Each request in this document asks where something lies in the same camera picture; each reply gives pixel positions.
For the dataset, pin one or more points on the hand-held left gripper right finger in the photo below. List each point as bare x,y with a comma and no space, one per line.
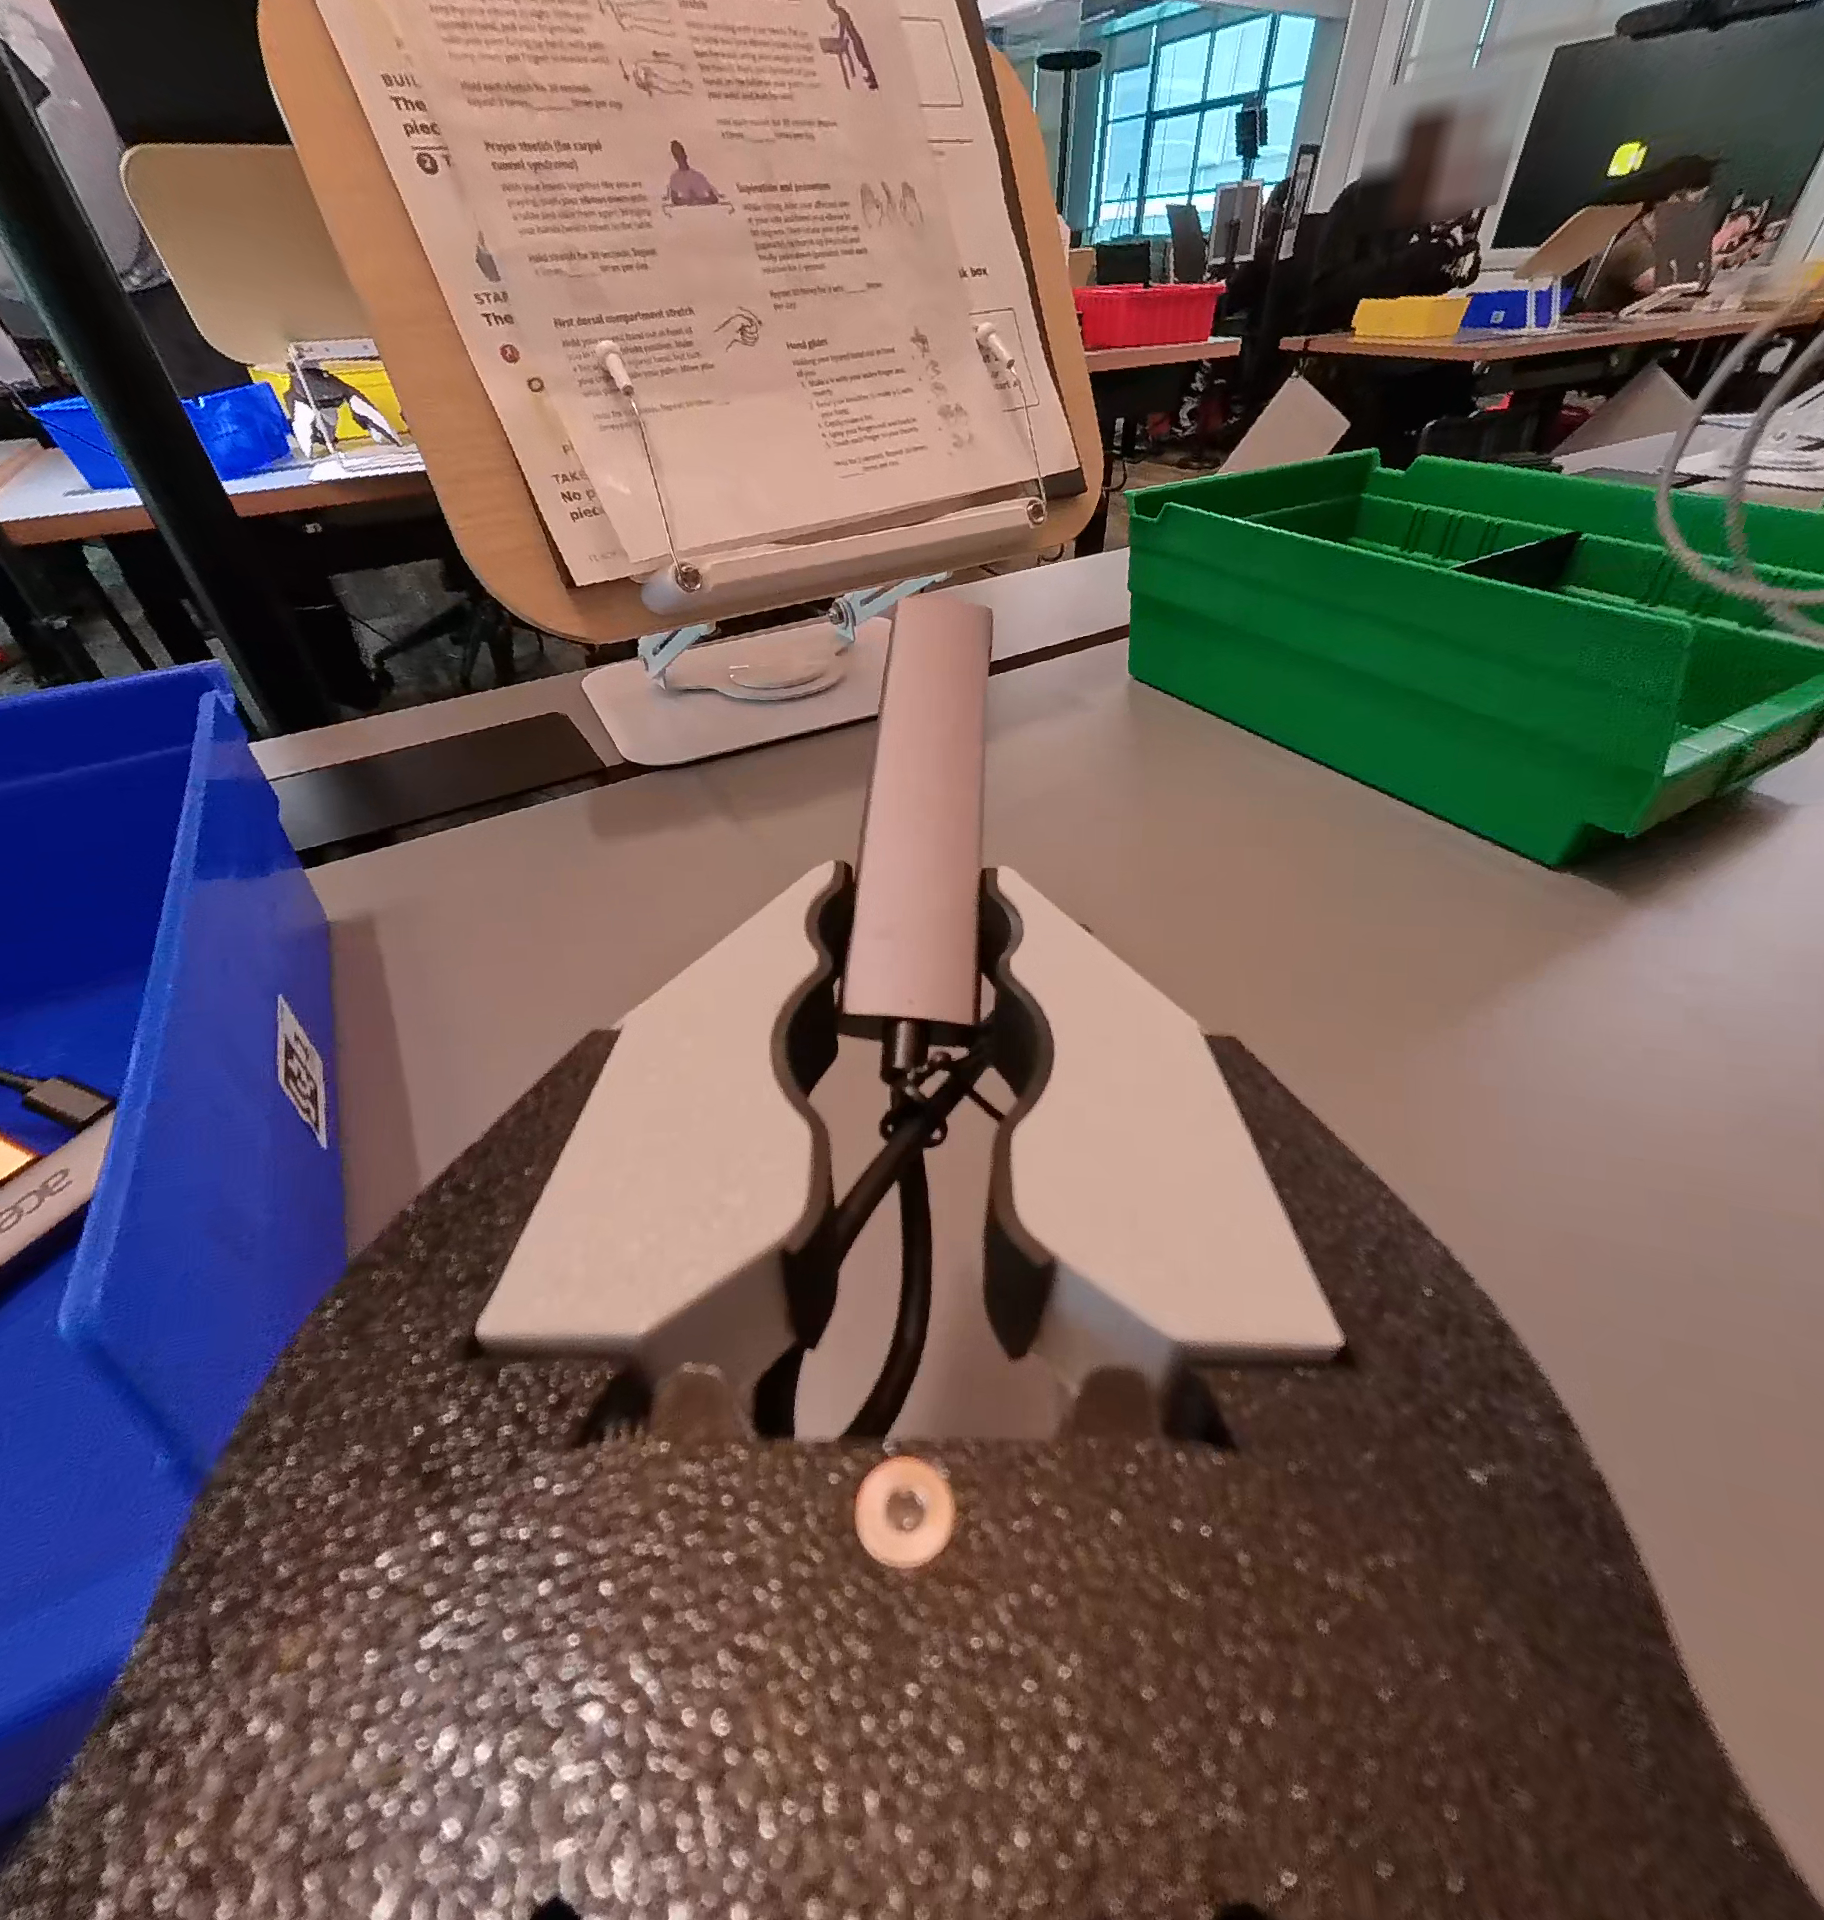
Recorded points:
1166,1201

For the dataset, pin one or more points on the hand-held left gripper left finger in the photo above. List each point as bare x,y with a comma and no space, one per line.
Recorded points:
642,1201

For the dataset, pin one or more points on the large blue plastic bin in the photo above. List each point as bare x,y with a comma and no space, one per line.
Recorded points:
207,1201

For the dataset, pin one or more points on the green plastic bin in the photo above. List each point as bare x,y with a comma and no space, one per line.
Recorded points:
1376,706

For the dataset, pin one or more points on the grey desk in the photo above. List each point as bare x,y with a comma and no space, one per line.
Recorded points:
1301,1050

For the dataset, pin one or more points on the silver USB hub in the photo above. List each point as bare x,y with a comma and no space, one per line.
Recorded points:
26,1222

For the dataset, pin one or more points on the grey document stand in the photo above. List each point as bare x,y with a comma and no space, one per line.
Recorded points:
1631,412
1286,435

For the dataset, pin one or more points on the wooden document stand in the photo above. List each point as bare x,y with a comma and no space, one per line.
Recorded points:
252,255
447,390

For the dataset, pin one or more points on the wooden background table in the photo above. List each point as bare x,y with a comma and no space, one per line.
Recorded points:
1166,357
176,502
1601,336

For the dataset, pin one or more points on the yellow plastic bin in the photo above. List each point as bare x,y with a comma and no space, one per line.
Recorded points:
1410,318
371,393

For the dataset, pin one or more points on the red plastic bin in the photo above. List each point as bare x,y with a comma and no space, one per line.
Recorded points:
1149,315

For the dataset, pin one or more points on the small blue plastic bin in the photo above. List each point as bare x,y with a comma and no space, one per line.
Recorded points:
1516,307
176,435

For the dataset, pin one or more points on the black metal pole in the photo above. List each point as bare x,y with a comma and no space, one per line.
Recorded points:
129,375

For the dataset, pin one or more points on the white printed instruction sheet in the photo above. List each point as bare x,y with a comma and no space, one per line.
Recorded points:
994,225

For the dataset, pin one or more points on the open cardboard box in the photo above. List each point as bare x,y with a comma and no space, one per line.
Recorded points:
1579,246

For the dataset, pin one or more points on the black floor lamp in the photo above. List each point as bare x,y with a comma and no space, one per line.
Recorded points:
1074,61

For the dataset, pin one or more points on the black hanging monitor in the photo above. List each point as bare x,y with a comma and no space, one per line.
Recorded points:
191,75

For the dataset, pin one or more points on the large black wall screen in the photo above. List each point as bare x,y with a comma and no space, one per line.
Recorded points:
1751,90

